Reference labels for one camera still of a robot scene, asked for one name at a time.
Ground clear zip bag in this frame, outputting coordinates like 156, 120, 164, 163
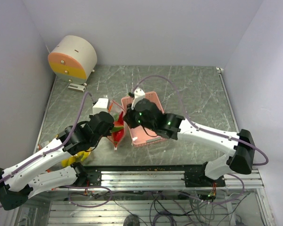
107, 100, 125, 151
36, 141, 93, 173

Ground watermelon slice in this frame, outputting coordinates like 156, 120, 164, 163
111, 112, 124, 133

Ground red chili pepper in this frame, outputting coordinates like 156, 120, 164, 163
112, 130, 124, 144

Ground yellow banana bunch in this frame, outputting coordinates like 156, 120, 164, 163
61, 151, 91, 168

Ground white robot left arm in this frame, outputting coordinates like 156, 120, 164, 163
0, 112, 114, 210

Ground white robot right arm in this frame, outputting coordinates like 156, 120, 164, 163
124, 98, 255, 186

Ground pink perforated plastic basket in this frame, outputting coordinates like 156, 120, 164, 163
125, 91, 166, 147

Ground round cream drawer box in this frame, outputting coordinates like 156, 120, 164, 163
48, 35, 98, 85

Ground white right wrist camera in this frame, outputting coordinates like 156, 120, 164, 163
128, 87, 145, 110

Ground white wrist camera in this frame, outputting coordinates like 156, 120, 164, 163
128, 87, 145, 110
92, 98, 109, 115

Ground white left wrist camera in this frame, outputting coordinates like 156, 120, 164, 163
92, 98, 109, 115

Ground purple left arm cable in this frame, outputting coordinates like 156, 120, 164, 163
0, 91, 96, 209

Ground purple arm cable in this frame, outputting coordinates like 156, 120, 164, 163
131, 74, 269, 167
0, 91, 96, 209

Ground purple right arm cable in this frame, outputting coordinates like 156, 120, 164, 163
131, 74, 269, 167

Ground small white bracket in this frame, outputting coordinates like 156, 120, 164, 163
67, 83, 86, 93

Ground aluminium rail frame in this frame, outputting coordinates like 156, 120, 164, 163
7, 165, 275, 226

